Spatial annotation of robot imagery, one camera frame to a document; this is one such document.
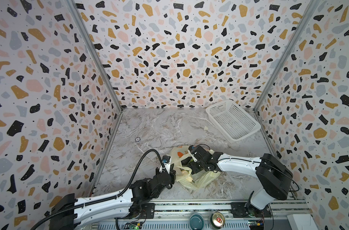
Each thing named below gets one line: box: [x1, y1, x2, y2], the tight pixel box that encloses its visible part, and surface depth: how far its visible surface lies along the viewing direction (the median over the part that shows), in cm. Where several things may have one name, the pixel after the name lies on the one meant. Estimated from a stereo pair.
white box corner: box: [286, 213, 319, 230], surface depth 69 cm
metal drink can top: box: [209, 211, 226, 230], surface depth 64 cm
